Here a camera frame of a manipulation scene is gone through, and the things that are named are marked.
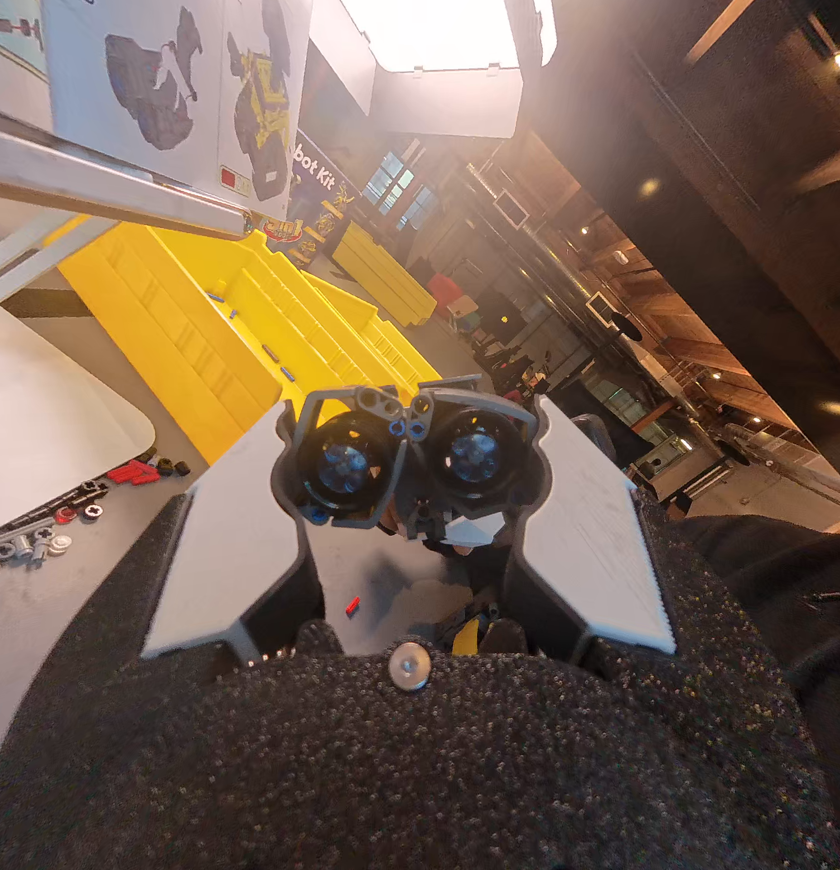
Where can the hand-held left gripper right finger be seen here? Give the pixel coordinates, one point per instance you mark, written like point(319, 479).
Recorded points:
point(597, 544)

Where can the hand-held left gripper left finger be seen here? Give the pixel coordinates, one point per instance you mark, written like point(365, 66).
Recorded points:
point(230, 544)

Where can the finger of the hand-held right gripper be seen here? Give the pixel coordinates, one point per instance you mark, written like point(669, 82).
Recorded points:
point(478, 529)

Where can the yellow toy robot body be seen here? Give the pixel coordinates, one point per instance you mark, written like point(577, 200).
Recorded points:
point(467, 639)

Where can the grey Lego engine assembly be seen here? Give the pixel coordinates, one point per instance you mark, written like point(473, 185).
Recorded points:
point(345, 469)

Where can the person's right forearm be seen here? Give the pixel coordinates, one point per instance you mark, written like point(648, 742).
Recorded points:
point(766, 578)

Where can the grey desk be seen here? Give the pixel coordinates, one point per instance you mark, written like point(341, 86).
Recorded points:
point(66, 646)

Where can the red and black toy pieces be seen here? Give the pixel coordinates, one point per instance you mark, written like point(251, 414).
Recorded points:
point(131, 472)

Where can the yellow plastic bin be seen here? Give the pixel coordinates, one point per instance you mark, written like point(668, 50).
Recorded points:
point(155, 326)
point(393, 353)

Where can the pile of grey toy pieces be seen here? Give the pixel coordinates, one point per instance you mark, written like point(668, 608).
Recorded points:
point(26, 547)

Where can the white book stand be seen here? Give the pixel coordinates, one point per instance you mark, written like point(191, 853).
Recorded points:
point(53, 408)

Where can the red bin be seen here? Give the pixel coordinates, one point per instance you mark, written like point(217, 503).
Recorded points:
point(442, 289)

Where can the stack of yellow bins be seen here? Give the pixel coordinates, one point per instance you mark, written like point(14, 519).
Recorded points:
point(386, 278)

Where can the blue toy kit box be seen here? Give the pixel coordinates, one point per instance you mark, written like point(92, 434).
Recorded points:
point(311, 190)

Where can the instruction booklet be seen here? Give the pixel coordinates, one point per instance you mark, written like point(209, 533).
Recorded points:
point(134, 68)

